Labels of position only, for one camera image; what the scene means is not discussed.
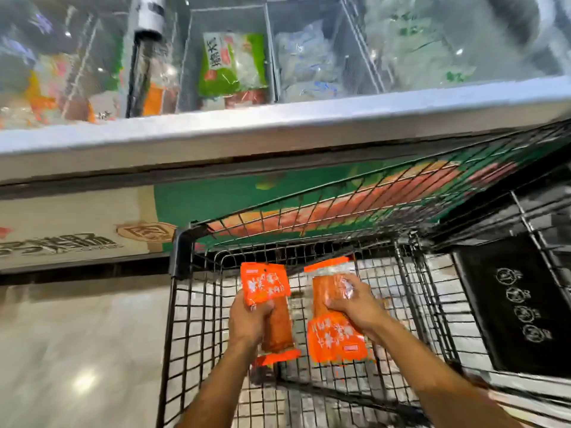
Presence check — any person's right hand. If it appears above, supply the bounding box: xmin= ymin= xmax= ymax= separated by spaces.
xmin=326 ymin=273 xmax=390 ymax=336

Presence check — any person's left hand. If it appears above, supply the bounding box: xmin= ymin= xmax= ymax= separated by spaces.
xmin=228 ymin=299 xmax=275 ymax=349

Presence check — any orange sausage packet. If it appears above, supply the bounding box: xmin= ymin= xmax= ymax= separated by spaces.
xmin=240 ymin=262 xmax=302 ymax=367
xmin=304 ymin=256 xmax=369 ymax=365

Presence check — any person's right forearm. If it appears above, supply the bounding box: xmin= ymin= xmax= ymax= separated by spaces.
xmin=363 ymin=316 xmax=525 ymax=428

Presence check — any person's left forearm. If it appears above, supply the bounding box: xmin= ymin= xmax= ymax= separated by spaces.
xmin=175 ymin=338 xmax=262 ymax=428

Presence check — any black cart child seat flap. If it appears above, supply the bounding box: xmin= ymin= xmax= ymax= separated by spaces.
xmin=451 ymin=234 xmax=571 ymax=379

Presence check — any white chest freezer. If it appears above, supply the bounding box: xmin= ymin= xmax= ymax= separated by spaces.
xmin=0 ymin=0 xmax=571 ymax=281

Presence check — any red frozen food packet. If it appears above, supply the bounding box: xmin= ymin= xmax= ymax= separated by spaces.
xmin=224 ymin=89 xmax=269 ymax=108

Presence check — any pile of clear blue bags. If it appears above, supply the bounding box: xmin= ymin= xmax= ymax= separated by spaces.
xmin=274 ymin=20 xmax=346 ymax=103

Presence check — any green white frozen food bag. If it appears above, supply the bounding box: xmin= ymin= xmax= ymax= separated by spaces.
xmin=198 ymin=32 xmax=268 ymax=98

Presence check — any pile of clear green bags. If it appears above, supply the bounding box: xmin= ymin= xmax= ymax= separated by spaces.
xmin=363 ymin=0 xmax=478 ymax=90

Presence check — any pile of orange frozen packets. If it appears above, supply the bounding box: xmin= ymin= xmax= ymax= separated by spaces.
xmin=0 ymin=9 xmax=126 ymax=130

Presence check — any black wire shopping cart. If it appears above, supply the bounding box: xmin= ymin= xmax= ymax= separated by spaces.
xmin=156 ymin=121 xmax=571 ymax=428

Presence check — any freezer lid handle post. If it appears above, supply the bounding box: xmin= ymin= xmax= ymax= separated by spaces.
xmin=126 ymin=0 xmax=167 ymax=118

